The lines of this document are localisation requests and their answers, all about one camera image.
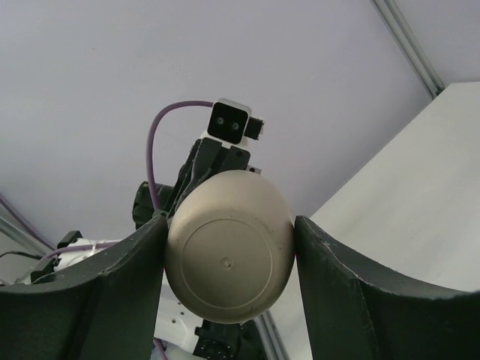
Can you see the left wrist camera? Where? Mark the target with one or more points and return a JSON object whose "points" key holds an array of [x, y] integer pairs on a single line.
{"points": [[232, 124]]}

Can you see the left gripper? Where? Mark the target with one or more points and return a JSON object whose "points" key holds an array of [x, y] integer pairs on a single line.
{"points": [[207, 158]]}

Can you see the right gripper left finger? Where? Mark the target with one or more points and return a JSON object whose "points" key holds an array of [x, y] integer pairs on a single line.
{"points": [[104, 307]]}

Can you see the beige cup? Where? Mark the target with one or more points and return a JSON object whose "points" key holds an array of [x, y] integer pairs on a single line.
{"points": [[230, 247]]}

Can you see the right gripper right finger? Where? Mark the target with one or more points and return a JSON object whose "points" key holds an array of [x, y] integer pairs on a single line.
{"points": [[357, 308]]}

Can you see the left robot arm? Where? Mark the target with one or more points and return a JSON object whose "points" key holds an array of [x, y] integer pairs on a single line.
{"points": [[151, 201]]}

